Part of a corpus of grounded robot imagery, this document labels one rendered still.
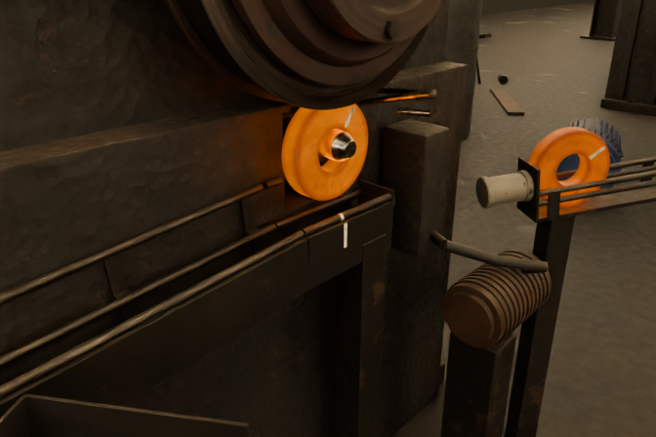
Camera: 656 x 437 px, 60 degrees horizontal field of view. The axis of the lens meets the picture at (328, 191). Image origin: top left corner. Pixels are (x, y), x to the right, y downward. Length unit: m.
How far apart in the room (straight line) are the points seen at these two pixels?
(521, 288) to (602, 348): 0.84
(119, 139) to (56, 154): 0.07
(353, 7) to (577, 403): 1.30
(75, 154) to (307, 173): 0.30
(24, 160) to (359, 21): 0.40
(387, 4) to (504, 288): 0.58
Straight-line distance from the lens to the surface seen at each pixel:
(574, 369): 1.82
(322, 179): 0.83
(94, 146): 0.71
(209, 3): 0.64
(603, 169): 1.20
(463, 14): 3.52
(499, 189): 1.09
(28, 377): 0.67
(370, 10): 0.69
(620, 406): 1.75
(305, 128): 0.78
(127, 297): 0.75
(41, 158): 0.69
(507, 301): 1.07
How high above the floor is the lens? 1.07
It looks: 22 degrees down
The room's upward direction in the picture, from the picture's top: straight up
